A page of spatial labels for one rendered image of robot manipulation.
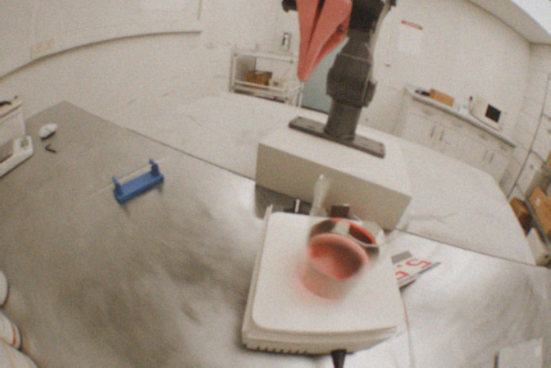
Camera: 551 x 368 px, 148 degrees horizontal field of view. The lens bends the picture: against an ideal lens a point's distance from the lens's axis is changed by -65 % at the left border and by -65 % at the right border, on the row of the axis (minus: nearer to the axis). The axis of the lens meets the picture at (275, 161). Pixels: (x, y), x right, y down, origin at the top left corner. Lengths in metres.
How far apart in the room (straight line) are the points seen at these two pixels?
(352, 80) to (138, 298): 0.43
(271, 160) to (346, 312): 0.26
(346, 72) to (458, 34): 2.97
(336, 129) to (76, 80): 1.35
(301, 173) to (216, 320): 0.24
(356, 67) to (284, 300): 0.35
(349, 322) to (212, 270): 0.17
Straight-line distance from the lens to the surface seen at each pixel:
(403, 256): 0.36
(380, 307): 0.19
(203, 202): 0.37
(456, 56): 3.25
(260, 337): 0.18
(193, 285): 0.28
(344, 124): 0.42
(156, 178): 0.42
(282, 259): 0.19
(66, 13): 1.44
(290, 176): 0.36
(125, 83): 1.61
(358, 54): 0.42
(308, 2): 0.20
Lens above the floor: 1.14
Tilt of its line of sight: 31 degrees down
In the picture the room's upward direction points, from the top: 8 degrees clockwise
